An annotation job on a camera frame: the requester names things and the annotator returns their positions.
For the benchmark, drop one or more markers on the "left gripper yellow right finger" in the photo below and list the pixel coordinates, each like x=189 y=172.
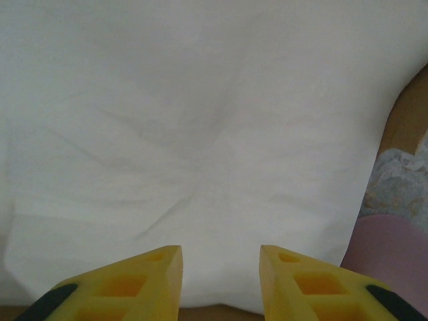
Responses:
x=317 y=294

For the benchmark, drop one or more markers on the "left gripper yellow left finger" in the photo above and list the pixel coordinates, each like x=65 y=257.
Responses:
x=133 y=294

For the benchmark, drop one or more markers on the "pink straw holder cup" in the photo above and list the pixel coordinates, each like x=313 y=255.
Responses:
x=384 y=254

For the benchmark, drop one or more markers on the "white paper napkins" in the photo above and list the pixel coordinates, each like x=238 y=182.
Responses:
x=184 y=117

